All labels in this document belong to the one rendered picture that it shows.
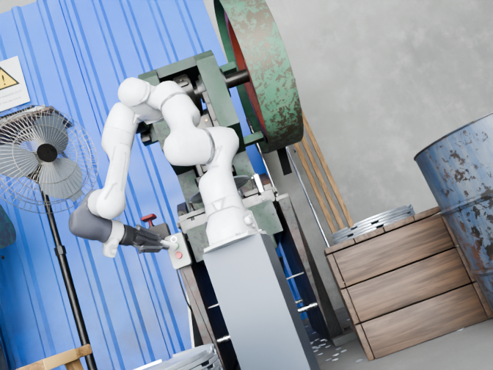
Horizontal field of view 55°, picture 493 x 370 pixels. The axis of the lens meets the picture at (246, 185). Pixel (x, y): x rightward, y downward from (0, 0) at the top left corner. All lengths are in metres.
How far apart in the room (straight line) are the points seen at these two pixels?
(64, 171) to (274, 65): 1.23
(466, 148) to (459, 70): 2.92
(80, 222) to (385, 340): 1.03
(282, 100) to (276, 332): 1.12
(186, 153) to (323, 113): 2.34
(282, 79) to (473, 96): 2.17
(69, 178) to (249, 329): 1.55
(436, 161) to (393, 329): 0.55
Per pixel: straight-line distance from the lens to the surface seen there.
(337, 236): 1.64
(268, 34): 2.14
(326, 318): 1.98
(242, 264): 1.36
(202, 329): 1.99
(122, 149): 1.68
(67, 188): 2.64
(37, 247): 3.76
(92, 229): 1.69
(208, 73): 2.38
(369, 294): 1.51
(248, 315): 1.37
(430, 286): 1.53
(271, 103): 2.14
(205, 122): 2.33
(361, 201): 3.54
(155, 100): 1.66
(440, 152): 1.20
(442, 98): 3.93
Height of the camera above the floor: 0.30
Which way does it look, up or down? 12 degrees up
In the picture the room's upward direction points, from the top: 20 degrees counter-clockwise
